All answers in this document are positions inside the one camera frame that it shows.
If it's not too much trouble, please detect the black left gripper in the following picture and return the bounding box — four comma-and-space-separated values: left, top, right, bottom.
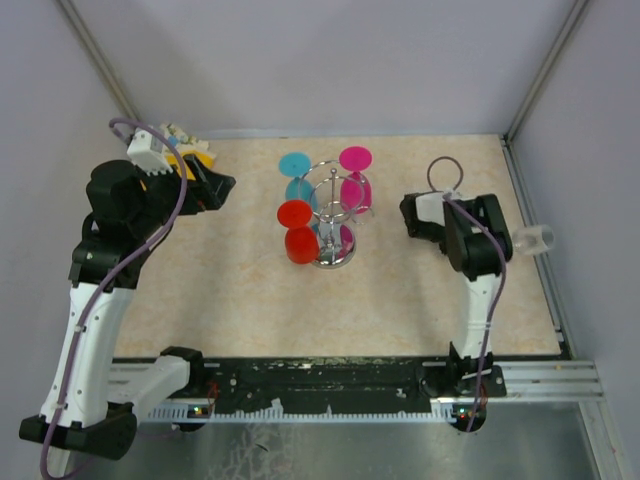
130, 153, 235, 239

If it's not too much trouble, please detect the pink plastic wine glass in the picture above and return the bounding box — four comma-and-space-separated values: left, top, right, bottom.
338, 146, 373, 214

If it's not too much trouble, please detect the clear wine glass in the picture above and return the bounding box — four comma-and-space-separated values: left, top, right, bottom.
512, 225, 555, 256

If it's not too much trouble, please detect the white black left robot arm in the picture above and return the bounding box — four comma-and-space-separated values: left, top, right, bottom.
19, 155, 236, 460

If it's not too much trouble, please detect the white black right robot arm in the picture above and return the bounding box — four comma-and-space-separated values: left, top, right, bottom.
399, 191, 513, 396

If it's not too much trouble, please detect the chrome wine glass rack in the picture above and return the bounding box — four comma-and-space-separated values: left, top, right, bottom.
305, 160, 373, 270

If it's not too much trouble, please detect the blue plastic wine glass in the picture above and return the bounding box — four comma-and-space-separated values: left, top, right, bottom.
278, 152, 317, 210

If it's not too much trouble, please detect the red plastic wine glass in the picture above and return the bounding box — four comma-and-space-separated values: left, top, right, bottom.
277, 199, 319, 265

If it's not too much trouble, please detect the yellow floral cloth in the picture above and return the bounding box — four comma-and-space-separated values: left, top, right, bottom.
159, 123, 215, 181

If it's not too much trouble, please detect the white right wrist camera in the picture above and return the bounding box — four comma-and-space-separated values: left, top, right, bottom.
415, 191, 463, 226

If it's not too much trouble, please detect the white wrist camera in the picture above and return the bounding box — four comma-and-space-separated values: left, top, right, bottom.
126, 128, 179, 176
415, 191, 463, 226

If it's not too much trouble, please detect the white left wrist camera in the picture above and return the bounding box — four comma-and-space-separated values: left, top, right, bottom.
126, 128, 179, 176

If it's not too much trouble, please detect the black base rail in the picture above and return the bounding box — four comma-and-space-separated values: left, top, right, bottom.
169, 356, 507, 414

